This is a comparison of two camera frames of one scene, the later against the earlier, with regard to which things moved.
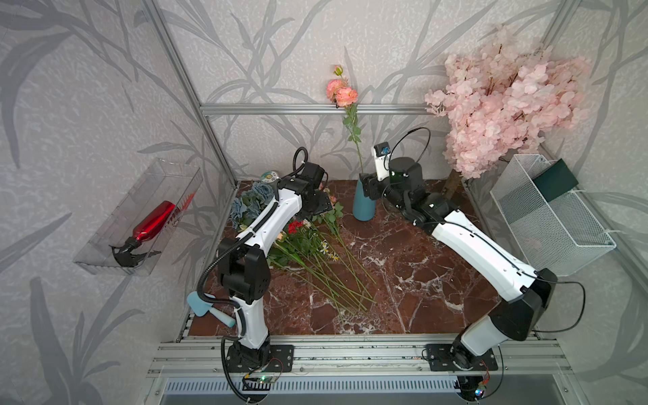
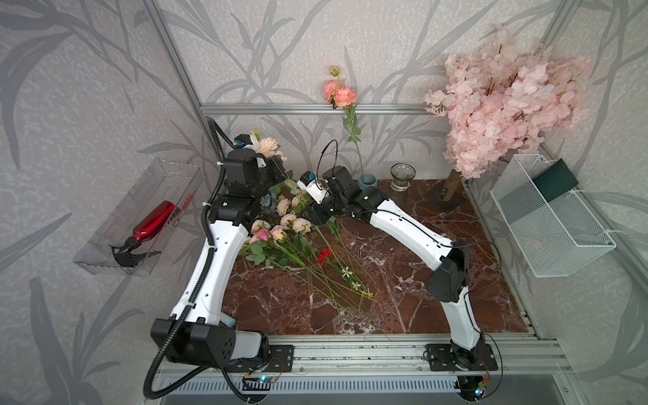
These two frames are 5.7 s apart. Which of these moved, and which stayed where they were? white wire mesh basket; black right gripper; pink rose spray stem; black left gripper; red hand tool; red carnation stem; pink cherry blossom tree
Moved: black right gripper; red carnation stem; black left gripper
Stayed: pink rose spray stem; pink cherry blossom tree; red hand tool; white wire mesh basket
